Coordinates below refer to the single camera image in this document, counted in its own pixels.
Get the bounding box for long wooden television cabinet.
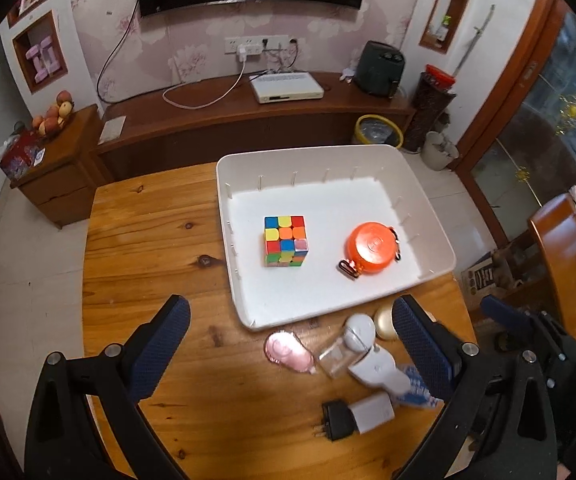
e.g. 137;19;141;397
95;72;416;181

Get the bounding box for white bucket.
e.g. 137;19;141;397
421;131;460;171

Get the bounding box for black plug adapter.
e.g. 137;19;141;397
312;399;358;442

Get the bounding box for cardboard box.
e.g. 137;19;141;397
460;250;506;308

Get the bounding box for white round compact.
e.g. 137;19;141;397
343;313;376;353

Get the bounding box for white handheld device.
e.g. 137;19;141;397
348;347;411;403

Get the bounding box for clear plastic bag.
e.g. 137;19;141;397
318;335;356;380

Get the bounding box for beige round compact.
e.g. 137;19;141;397
373;305;400;342

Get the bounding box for blue tissue packet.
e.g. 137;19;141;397
393;364;444;411

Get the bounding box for pink dumbbells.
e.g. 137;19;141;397
25;37;59;83

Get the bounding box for black television cable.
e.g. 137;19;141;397
96;0;141;103

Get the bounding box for colourful puzzle cube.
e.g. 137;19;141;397
263;215;310;268

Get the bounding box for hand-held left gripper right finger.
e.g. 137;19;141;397
392;294;559;480

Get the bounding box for yellow rimmed trash bin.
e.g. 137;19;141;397
353;114;404;151

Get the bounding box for white plastic tray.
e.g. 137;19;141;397
216;144;457;332

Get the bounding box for sheathed sword on wall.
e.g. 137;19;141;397
452;5;496;78

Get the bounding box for pink oval case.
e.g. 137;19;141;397
263;329;317;375

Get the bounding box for white wall socket strip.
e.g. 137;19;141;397
224;35;290;56

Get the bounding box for black power cables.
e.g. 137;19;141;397
263;37;301;73

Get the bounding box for red printed box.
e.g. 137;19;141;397
0;130;46;181

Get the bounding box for white set-top box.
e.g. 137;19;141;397
248;71;325;106

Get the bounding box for small wooden side cabinet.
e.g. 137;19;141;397
10;104;104;231

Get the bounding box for white charger block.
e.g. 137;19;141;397
350;392;396;436

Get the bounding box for tall dark red-lidded container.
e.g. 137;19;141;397
402;64;457;153

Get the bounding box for dark green air fryer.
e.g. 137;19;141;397
354;40;406;98

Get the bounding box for white cable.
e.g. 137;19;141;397
162;57;246;110

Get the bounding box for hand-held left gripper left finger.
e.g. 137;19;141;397
24;294;191;480

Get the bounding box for white paper sheet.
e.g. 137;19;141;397
99;115;127;143

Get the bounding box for wooden chair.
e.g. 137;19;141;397
527;192;576;341

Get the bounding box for wooden framed glass door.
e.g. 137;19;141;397
455;0;576;251

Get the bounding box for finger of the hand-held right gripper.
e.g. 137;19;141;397
480;295;566;361

